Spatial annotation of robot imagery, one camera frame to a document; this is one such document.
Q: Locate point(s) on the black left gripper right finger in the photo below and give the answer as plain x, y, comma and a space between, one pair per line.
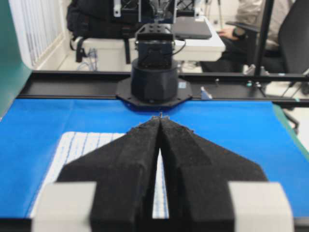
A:
212, 189

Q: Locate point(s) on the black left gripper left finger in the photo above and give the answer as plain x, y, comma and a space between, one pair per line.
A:
105, 190

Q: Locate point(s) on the white blue striped towel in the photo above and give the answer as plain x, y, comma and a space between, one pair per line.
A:
73, 145

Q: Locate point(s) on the blue table cloth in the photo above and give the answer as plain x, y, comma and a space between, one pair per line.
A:
31, 130

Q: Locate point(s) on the white side table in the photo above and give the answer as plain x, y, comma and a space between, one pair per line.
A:
111, 55

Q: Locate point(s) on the black office chair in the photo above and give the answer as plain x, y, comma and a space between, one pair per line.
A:
287, 44

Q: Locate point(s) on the dark closed laptop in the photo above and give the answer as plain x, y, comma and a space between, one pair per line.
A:
191, 28

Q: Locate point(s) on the black backpack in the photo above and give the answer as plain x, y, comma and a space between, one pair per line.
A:
95, 19

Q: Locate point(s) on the seated person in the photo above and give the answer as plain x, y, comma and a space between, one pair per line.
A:
249, 12

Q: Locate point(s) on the black vertical pole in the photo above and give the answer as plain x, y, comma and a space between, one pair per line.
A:
263, 34

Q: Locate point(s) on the black table edge rail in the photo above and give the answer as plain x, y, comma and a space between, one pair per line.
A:
193, 87

